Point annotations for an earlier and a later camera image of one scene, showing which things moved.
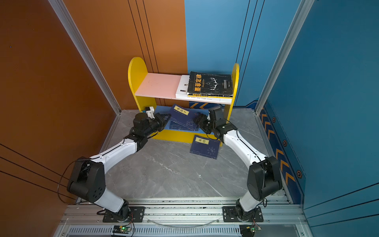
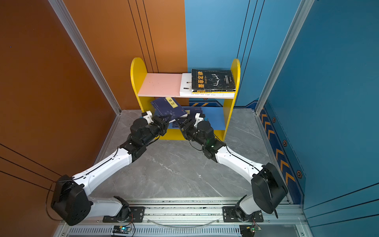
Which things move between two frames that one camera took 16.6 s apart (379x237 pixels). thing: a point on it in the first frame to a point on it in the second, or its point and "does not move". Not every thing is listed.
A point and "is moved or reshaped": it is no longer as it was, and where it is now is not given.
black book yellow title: (207, 83) is moved or reshaped
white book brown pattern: (181, 93) is moved or reshaped
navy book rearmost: (205, 146) is moved or reshaped
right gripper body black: (205, 125) to (190, 132)
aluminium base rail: (184, 217) does not move
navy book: (183, 115) is moved or reshaped
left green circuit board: (121, 229) does not move
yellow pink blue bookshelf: (182, 119) does not move
